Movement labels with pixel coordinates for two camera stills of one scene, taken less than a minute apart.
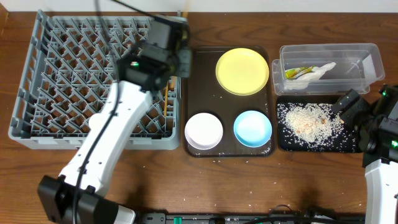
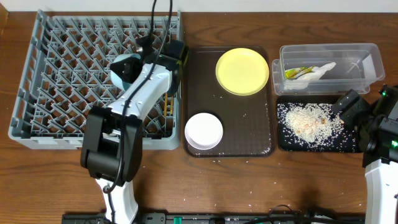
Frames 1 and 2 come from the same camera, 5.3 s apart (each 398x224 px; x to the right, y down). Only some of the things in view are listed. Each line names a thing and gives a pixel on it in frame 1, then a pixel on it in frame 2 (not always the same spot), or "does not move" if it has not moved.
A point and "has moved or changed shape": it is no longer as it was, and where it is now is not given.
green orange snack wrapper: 293,73 does not move
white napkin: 302,82 does not move
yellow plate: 242,71 does not move
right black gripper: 348,115 does not move
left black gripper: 185,62 to 123,70
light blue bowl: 252,129 has moved or changed shape
